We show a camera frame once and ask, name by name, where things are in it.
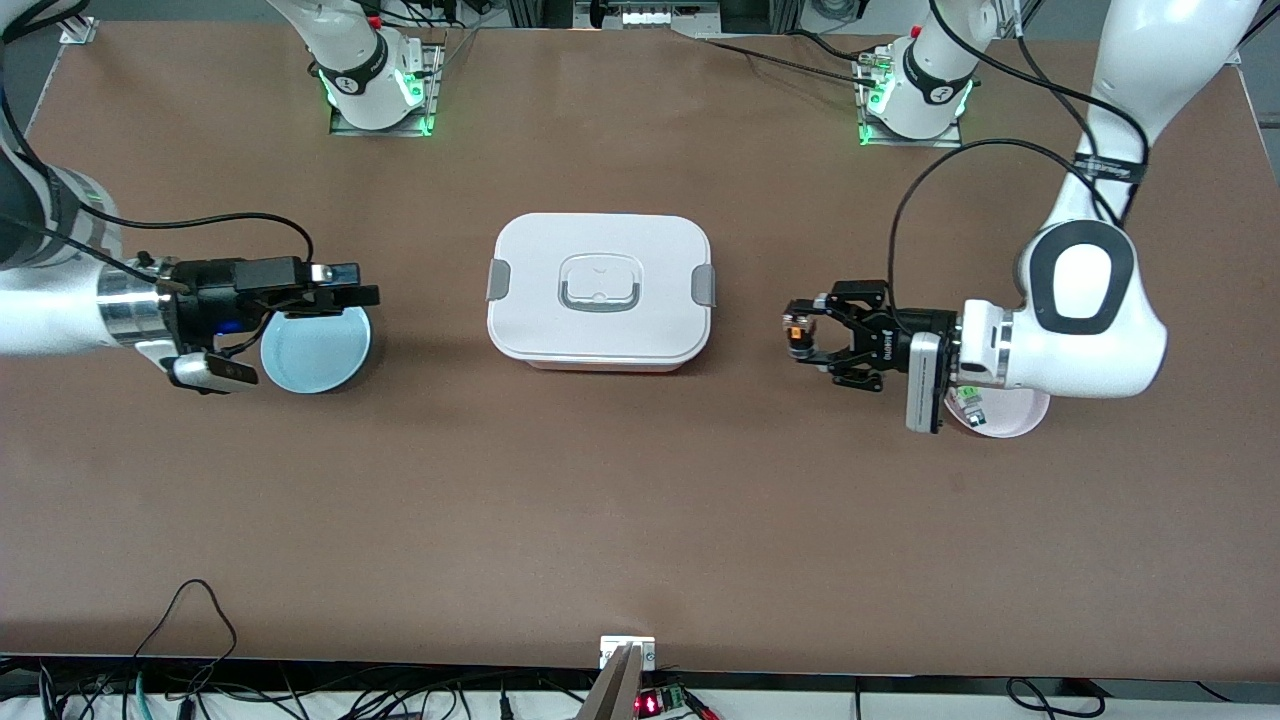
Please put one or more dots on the small white edge bracket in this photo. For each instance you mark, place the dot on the small white edge bracket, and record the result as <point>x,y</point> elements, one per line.
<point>627,645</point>

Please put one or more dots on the circuit board red display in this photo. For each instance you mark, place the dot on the circuit board red display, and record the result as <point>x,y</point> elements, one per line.
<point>655,703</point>

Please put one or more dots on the orange black push-button switch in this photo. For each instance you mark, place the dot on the orange black push-button switch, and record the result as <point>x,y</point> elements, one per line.
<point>798,332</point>

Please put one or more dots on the pale pink round plate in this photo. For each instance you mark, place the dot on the pale pink round plate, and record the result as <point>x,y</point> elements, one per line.
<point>1015,415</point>

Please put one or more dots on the white lit background device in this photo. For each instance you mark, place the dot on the white lit background device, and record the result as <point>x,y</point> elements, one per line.
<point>650,15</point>

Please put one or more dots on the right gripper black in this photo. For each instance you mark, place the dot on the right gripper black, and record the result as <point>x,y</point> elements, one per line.
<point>203,288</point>

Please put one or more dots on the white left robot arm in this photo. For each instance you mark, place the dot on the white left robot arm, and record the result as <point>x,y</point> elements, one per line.
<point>1130,345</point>

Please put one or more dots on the light blue round plate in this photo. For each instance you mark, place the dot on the light blue round plate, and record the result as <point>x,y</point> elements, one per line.
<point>320,358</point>

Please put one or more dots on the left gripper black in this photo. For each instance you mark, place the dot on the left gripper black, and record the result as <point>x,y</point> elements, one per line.
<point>893,341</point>

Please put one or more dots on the green white push-button switch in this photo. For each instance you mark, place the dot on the green white push-button switch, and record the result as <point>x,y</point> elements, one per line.
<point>970,405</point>

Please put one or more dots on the metal table corner bracket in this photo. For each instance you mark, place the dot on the metal table corner bracket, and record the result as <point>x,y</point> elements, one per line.
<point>78,30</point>

